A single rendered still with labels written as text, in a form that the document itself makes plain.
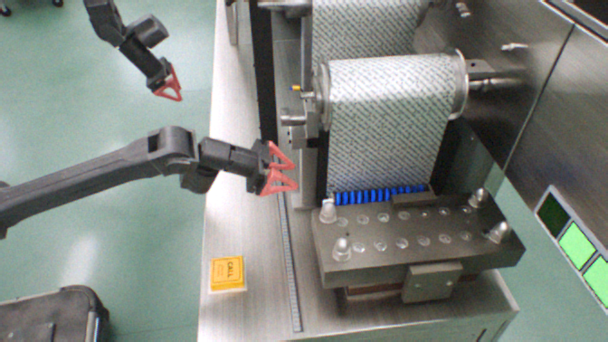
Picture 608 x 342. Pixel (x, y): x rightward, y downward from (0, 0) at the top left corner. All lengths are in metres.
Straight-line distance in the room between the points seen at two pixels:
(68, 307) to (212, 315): 1.04
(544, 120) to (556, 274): 1.61
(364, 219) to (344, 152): 0.15
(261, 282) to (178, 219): 1.42
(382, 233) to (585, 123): 0.39
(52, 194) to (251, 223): 0.43
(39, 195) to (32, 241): 1.67
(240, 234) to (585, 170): 0.70
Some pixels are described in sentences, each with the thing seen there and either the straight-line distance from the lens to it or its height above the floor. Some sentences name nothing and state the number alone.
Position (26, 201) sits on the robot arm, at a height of 1.15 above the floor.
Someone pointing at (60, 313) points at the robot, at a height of 0.24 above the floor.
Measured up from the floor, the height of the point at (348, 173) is 1.09.
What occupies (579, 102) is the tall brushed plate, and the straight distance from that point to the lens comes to 0.71.
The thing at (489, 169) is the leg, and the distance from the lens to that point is 1.23.
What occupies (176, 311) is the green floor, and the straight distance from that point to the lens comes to 1.98.
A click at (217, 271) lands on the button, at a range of 0.92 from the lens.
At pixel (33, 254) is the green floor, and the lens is 2.45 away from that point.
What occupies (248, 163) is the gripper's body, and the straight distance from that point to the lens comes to 0.78.
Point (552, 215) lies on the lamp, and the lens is 0.77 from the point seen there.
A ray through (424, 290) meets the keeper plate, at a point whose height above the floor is 0.95.
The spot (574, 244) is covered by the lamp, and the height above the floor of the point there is 1.18.
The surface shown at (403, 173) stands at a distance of 0.91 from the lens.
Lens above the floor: 1.68
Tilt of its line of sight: 43 degrees down
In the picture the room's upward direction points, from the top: straight up
